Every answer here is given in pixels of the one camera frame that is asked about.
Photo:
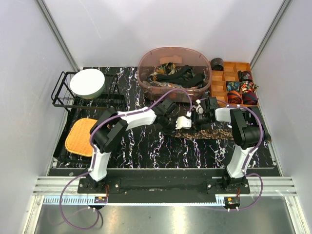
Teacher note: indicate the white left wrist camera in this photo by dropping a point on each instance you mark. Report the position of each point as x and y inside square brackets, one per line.
[184, 122]

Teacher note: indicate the dark grey rolled tie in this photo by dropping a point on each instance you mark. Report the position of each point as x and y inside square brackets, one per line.
[217, 64]

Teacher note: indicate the red floral rolled tie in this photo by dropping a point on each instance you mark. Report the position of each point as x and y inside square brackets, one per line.
[248, 86]

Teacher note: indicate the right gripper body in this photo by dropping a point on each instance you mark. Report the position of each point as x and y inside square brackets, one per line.
[200, 119]

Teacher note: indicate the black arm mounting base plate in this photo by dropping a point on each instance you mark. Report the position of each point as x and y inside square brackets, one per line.
[211, 181]

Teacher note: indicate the dark maroon rolled tie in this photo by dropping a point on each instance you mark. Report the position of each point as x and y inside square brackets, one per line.
[244, 76]

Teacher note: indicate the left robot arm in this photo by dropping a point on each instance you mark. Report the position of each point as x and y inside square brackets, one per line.
[107, 132]

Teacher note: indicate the black wire dish rack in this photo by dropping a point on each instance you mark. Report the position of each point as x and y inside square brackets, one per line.
[109, 97]

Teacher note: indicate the maroon striped rolled tie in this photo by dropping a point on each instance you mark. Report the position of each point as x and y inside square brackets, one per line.
[249, 98]

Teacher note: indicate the white round container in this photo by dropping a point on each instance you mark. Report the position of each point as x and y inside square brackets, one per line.
[88, 83]

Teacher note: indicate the brown floral patterned tie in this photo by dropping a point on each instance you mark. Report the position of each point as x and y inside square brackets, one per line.
[213, 134]

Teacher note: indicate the blue patterned rolled tie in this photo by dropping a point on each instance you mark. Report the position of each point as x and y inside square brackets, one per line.
[233, 86]

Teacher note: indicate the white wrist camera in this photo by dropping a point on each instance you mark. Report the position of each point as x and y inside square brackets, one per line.
[199, 109]
[184, 122]

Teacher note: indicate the orange woven bamboo tray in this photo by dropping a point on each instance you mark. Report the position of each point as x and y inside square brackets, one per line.
[77, 141]

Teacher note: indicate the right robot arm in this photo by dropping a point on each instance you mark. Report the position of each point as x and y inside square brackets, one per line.
[248, 131]

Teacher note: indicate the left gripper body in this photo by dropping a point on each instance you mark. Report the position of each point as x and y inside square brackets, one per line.
[169, 124]

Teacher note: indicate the black tie in tub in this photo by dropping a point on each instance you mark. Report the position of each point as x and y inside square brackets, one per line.
[198, 80]

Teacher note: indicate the orange striped rolled tie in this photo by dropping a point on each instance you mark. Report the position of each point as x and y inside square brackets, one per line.
[234, 97]

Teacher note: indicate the orange wooden divided tray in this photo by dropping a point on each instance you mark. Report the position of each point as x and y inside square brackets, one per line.
[230, 73]

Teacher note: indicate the colourful patterned tie in tub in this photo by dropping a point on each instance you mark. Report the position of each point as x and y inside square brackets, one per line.
[168, 75]

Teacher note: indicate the brown translucent plastic tub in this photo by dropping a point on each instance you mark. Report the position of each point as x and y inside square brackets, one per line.
[180, 57]

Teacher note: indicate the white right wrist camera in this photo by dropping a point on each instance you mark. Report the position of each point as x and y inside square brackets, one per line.
[199, 109]

